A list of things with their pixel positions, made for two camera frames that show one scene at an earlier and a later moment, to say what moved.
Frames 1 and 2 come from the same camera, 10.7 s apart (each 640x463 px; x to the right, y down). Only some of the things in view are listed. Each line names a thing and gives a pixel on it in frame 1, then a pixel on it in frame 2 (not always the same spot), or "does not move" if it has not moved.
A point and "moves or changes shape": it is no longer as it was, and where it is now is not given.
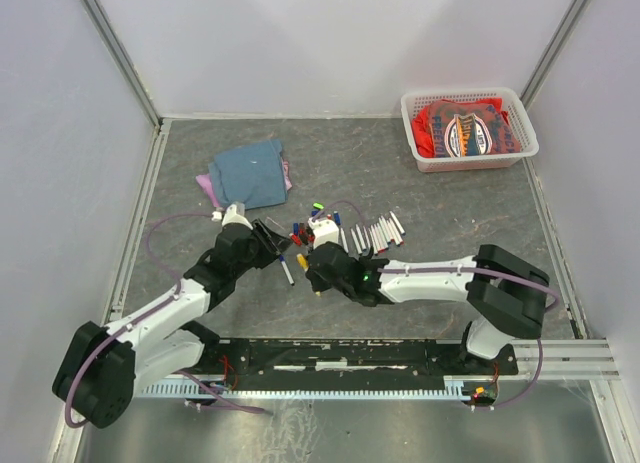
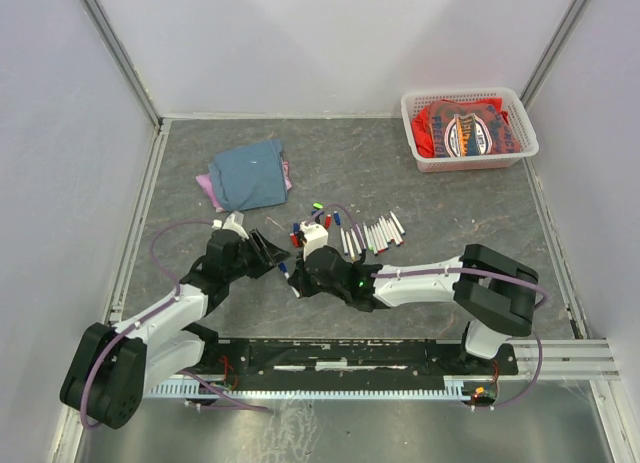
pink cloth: (205, 183) does not move
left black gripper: (272, 243) does not move
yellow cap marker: (302, 261) moves or changes shape
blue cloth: (254, 175) does not move
